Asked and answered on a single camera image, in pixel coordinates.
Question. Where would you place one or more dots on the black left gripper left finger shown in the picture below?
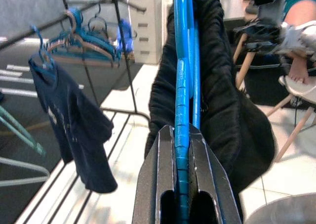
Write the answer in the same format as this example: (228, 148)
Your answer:
(158, 174)

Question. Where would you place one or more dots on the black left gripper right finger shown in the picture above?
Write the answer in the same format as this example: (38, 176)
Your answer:
(207, 184)

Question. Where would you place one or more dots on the black shorts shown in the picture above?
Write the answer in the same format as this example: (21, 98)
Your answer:
(222, 110)

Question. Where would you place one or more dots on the white plastic hanger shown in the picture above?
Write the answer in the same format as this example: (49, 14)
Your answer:
(24, 180)

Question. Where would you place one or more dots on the beige plastic hanger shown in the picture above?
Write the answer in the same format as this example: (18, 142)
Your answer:
(86, 61)

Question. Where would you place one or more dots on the teal plastic hanger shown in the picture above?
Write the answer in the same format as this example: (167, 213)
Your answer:
(24, 133)

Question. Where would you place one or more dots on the dark teal hanger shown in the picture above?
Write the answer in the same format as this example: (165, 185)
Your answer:
(98, 18)

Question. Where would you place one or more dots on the black metal clothes rack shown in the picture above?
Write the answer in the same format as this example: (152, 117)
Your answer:
(133, 98)

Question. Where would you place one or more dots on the grey round object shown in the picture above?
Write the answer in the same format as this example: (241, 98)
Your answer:
(284, 214)

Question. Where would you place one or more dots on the navy blue t-shirt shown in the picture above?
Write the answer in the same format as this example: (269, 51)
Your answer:
(74, 122)

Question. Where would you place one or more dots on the white drawer cabinet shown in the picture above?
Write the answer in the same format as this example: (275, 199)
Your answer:
(148, 16)

